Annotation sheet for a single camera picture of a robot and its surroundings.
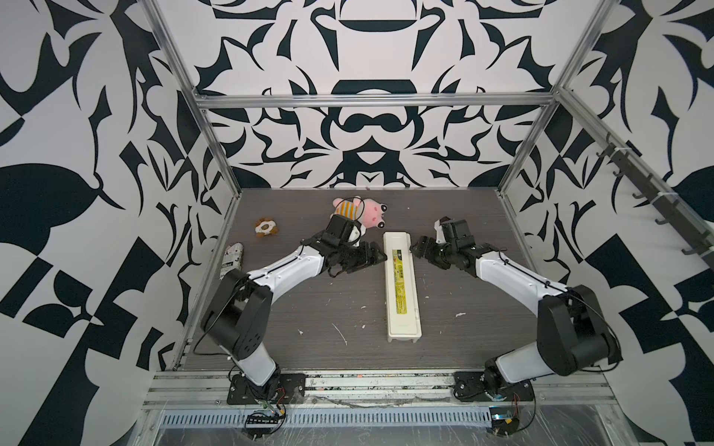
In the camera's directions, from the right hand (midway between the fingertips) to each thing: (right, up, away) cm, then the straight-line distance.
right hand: (416, 246), depth 90 cm
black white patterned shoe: (-61, -5, +6) cm, 62 cm away
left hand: (-13, -2, -4) cm, 14 cm away
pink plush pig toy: (-13, +11, +15) cm, 23 cm away
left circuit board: (-43, -43, -17) cm, 64 cm away
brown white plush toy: (-53, +6, +15) cm, 55 cm away
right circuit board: (+18, -42, -19) cm, 50 cm away
